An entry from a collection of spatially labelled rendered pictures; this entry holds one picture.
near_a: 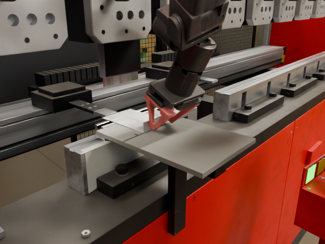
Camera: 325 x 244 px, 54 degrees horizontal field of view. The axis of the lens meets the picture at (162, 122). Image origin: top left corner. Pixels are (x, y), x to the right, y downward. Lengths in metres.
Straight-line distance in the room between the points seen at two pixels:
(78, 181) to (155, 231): 0.19
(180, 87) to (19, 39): 0.27
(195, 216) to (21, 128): 0.48
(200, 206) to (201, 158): 0.29
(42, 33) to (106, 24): 0.13
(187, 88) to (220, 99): 0.49
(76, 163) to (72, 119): 0.29
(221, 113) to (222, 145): 0.48
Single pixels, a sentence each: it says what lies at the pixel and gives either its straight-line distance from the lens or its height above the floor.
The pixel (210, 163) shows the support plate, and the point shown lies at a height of 1.00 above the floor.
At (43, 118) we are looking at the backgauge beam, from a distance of 0.89.
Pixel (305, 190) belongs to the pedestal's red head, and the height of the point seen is 0.78.
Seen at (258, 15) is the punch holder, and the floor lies 1.20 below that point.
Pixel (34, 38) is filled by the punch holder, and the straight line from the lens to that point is 0.54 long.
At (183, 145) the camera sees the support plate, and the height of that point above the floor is 1.00.
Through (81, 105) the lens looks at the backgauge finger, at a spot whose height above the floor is 1.00.
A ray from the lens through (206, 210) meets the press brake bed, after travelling 0.86.
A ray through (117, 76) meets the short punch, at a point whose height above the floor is 1.10.
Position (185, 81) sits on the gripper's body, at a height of 1.11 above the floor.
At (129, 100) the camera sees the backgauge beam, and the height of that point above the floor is 0.94.
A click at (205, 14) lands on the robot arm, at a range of 0.50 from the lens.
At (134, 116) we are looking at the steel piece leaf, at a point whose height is 1.00.
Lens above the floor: 1.25
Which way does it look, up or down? 21 degrees down
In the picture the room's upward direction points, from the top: straight up
